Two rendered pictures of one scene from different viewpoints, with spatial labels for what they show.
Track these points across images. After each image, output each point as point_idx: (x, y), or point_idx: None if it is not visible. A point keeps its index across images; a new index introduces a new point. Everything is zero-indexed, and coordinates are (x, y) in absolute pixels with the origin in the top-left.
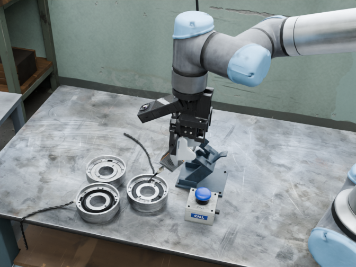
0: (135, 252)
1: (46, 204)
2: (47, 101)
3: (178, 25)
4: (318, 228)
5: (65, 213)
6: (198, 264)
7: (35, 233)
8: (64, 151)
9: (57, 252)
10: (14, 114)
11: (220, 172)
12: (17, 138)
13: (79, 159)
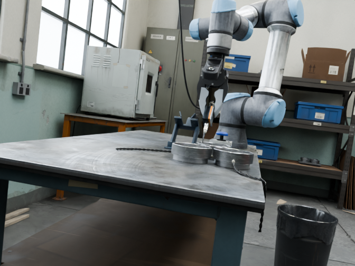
0: (195, 243)
1: (235, 174)
2: (5, 157)
3: (232, 1)
4: (272, 103)
5: (244, 172)
6: (202, 224)
7: None
8: (144, 163)
9: None
10: None
11: None
12: (108, 173)
13: (159, 162)
